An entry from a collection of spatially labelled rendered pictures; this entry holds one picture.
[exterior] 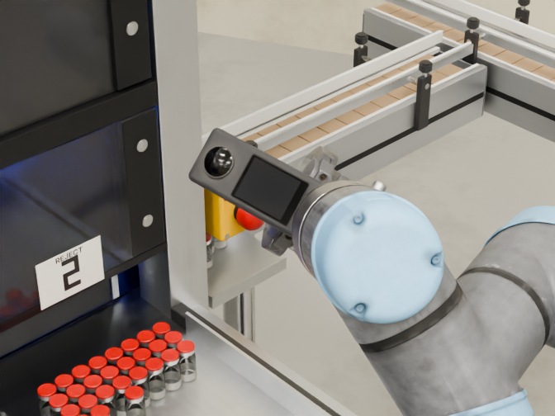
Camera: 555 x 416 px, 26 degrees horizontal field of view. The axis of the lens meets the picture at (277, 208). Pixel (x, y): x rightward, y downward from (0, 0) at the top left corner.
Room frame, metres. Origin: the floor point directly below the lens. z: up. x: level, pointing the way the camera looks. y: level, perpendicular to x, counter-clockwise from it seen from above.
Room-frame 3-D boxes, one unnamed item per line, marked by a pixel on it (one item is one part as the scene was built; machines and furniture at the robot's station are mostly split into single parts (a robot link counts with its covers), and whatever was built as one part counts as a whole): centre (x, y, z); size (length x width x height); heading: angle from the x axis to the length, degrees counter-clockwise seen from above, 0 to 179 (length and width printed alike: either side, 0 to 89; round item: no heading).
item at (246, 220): (1.23, 0.03, 0.99); 0.04 x 0.04 x 0.04; 43
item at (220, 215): (1.26, 0.07, 1.00); 0.08 x 0.07 x 0.07; 43
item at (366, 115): (1.56, -0.05, 0.92); 0.69 x 0.15 x 0.16; 133
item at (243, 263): (1.30, 0.08, 0.87); 0.14 x 0.13 x 0.02; 43
